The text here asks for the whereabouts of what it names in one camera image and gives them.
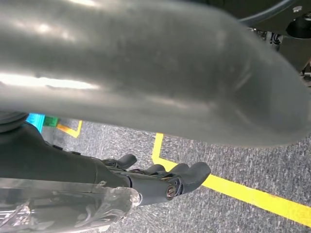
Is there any blue metal shelf rack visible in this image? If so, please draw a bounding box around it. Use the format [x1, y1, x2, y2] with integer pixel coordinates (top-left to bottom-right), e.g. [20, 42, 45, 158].
[26, 113, 46, 133]

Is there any green plastic crate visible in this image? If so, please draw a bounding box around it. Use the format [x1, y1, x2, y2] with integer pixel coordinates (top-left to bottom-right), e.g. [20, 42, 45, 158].
[43, 116, 60, 128]

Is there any clear plastic cover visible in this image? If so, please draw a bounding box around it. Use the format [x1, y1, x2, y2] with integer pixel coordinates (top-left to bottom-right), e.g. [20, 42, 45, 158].
[0, 178, 142, 233]

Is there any black bracket cable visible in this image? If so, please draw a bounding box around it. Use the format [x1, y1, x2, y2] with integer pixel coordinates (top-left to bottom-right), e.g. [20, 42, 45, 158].
[239, 0, 298, 27]

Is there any black mounting bracket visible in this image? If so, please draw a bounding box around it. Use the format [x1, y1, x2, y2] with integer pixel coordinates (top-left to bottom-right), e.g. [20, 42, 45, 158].
[243, 0, 311, 41]

